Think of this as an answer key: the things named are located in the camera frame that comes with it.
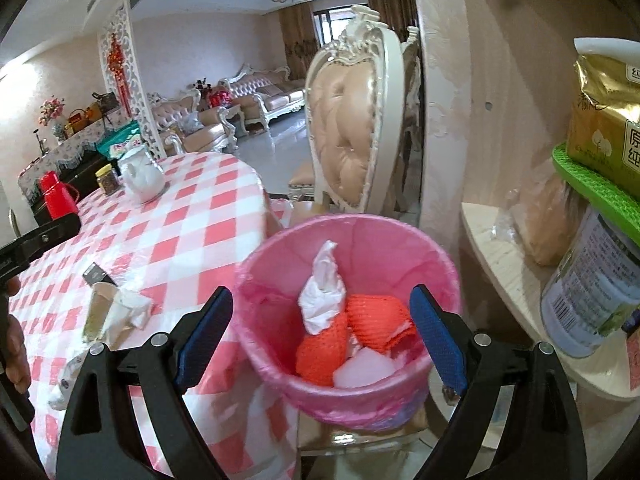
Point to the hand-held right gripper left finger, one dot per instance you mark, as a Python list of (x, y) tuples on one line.
[(205, 340)]

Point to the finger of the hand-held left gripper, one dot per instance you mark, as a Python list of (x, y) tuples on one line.
[(50, 237)]

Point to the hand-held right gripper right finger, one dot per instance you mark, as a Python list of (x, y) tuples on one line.
[(440, 345)]

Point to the small black box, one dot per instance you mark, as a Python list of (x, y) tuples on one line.
[(97, 275)]

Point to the orange net with white lining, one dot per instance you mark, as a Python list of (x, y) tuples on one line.
[(375, 317)]

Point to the white tissue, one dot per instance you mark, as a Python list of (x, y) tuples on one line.
[(132, 307), (322, 290)]

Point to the white foam block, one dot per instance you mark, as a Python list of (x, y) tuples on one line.
[(362, 367)]

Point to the pink trash bin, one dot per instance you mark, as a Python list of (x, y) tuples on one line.
[(280, 310)]

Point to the orange foam fruit net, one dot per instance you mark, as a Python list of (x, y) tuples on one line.
[(320, 355)]

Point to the white paper packet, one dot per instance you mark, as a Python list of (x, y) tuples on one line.
[(65, 385)]

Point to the person's left hand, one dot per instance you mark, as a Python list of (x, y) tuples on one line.
[(17, 350)]

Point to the red thermos jug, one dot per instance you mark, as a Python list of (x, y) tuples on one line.
[(57, 195)]

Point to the black piano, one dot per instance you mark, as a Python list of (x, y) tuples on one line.
[(85, 170)]

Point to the yellow-lid glass jar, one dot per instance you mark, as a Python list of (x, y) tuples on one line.
[(107, 182)]

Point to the floral lace cover cloth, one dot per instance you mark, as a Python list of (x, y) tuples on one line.
[(75, 145)]

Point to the pink checked tablecloth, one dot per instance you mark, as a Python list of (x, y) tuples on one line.
[(165, 240)]

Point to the white ceramic teapot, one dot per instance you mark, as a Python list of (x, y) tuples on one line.
[(142, 175)]

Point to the green snack bag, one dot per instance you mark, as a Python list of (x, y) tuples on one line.
[(117, 142)]

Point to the wooden shelf unit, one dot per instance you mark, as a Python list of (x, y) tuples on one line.
[(500, 240)]

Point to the wicker basket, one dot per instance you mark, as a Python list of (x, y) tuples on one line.
[(76, 119)]

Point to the pink flower bouquet vase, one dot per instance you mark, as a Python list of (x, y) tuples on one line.
[(51, 112)]

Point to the dark handbag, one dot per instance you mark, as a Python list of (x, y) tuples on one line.
[(105, 100)]

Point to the labelled tin can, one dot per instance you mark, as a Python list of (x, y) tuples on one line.
[(585, 290)]

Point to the bagged brown food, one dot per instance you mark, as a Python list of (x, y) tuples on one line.
[(547, 225)]

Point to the tufted leather armchair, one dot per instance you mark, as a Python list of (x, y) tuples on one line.
[(200, 130)]

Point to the white lattice screen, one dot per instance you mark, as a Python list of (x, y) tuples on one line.
[(142, 60)]

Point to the red flower arrangement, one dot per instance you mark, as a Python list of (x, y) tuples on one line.
[(212, 92)]

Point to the cream tufted dining chair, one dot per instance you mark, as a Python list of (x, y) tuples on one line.
[(350, 120)]

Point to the tufted leather sofa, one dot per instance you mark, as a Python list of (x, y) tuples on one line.
[(270, 95)]

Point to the gold foil package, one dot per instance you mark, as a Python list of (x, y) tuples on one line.
[(605, 110)]

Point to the brown curtains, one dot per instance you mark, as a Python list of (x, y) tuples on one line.
[(295, 35)]

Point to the balcony glass door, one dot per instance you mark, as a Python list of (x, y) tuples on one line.
[(332, 25)]

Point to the red knot wall ornament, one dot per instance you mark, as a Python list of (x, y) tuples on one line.
[(119, 70)]

